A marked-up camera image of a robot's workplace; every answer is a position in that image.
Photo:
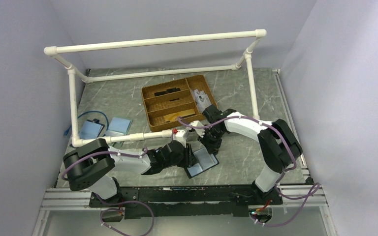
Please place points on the white PVC pipe frame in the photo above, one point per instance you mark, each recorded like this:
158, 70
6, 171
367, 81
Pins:
56, 52

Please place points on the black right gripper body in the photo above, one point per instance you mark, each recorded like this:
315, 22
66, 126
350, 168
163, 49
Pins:
212, 138

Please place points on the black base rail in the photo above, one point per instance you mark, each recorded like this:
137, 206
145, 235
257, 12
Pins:
235, 200

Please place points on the gold card in tray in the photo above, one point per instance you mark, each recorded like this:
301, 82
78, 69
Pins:
174, 116

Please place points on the blue card left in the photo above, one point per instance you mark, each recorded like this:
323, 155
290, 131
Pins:
91, 129

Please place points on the brown woven divided tray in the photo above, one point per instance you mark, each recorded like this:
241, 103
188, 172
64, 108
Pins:
157, 107

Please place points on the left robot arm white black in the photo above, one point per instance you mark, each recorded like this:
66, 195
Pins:
88, 166

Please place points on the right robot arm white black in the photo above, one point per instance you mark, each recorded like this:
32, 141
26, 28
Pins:
278, 144

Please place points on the black card in tray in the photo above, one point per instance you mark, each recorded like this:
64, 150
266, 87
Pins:
167, 91

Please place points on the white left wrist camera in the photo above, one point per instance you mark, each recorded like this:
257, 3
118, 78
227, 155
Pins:
180, 136

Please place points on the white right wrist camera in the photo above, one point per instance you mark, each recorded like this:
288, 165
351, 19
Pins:
197, 126

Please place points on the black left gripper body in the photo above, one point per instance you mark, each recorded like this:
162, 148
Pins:
183, 160

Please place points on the grey cards in tray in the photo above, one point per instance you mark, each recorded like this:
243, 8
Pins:
201, 99

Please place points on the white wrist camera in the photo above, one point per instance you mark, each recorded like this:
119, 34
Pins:
180, 136
197, 126

